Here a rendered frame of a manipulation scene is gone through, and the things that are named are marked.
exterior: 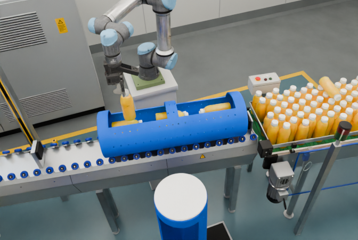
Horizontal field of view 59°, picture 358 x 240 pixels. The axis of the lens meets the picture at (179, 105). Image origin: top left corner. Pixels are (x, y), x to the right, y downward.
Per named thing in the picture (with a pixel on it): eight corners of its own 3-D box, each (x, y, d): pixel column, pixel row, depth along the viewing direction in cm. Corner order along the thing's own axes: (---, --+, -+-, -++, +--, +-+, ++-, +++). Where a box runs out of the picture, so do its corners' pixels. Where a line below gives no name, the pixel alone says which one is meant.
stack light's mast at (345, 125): (328, 140, 180) (336, 121, 169) (339, 139, 181) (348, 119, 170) (334, 149, 175) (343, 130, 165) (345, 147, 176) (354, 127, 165)
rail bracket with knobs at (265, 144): (255, 148, 204) (257, 138, 197) (266, 147, 204) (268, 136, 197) (261, 160, 196) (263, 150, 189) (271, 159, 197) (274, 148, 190)
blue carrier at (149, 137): (106, 132, 213) (96, 101, 193) (232, 112, 221) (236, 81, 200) (106, 167, 193) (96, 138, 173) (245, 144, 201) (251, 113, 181)
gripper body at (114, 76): (107, 77, 162) (103, 57, 154) (124, 75, 163) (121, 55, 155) (107, 87, 157) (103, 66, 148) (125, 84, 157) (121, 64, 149)
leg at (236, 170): (227, 207, 272) (232, 163, 229) (234, 206, 273) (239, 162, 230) (229, 213, 268) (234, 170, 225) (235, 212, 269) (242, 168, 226)
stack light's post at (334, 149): (293, 230, 255) (331, 141, 179) (298, 230, 255) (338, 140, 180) (295, 235, 252) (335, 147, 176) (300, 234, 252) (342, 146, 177)
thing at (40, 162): (41, 156, 204) (33, 140, 194) (48, 155, 205) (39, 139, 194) (39, 168, 197) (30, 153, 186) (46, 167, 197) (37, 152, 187)
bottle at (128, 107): (122, 115, 180) (117, 90, 167) (135, 112, 181) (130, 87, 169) (124, 123, 175) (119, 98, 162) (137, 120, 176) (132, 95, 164)
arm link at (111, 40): (121, 29, 143) (110, 38, 137) (124, 49, 150) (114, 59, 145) (106, 25, 146) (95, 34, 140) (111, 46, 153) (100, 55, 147)
